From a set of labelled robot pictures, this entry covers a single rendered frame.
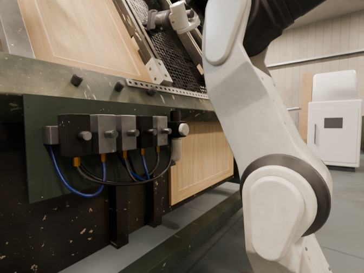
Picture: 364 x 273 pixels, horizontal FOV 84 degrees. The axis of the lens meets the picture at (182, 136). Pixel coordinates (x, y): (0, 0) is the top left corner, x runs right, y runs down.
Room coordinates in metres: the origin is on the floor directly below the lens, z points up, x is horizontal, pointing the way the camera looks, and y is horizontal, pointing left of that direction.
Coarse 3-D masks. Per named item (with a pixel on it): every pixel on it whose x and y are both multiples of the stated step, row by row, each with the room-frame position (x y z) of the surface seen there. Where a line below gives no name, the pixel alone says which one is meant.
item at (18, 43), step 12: (0, 0) 0.54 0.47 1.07; (12, 0) 0.57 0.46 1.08; (0, 12) 0.52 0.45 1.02; (12, 12) 0.55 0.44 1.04; (0, 24) 0.52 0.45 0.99; (12, 24) 0.53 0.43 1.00; (24, 24) 0.55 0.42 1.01; (0, 36) 0.52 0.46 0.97; (12, 36) 0.51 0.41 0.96; (24, 36) 0.53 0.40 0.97; (12, 48) 0.49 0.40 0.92; (24, 48) 0.51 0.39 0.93
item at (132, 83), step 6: (132, 84) 0.70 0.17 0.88; (138, 84) 0.73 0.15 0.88; (144, 84) 0.75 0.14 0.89; (150, 84) 0.78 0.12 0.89; (156, 84) 0.81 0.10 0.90; (162, 90) 0.82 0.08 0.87; (168, 90) 0.85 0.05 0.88; (174, 90) 0.89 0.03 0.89; (180, 90) 0.93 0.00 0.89; (192, 96) 0.98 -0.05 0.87; (198, 96) 1.03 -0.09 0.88; (204, 96) 1.08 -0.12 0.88
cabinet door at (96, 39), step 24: (24, 0) 0.63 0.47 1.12; (48, 0) 0.72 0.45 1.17; (72, 0) 0.82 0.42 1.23; (96, 0) 0.95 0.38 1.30; (48, 24) 0.65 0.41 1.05; (72, 24) 0.73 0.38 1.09; (96, 24) 0.84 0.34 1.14; (120, 24) 0.97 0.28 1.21; (48, 48) 0.59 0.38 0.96; (72, 48) 0.66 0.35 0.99; (96, 48) 0.75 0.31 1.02; (120, 48) 0.86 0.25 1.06; (120, 72) 0.76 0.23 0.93; (144, 72) 0.88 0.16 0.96
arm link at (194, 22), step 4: (196, 16) 0.98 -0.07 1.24; (192, 20) 0.99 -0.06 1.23; (196, 20) 0.96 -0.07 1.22; (192, 24) 0.96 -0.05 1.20; (196, 24) 0.97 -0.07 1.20; (184, 28) 0.95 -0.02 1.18; (188, 28) 0.96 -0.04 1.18; (192, 28) 0.97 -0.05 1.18; (180, 32) 0.97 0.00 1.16; (184, 32) 0.96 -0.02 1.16
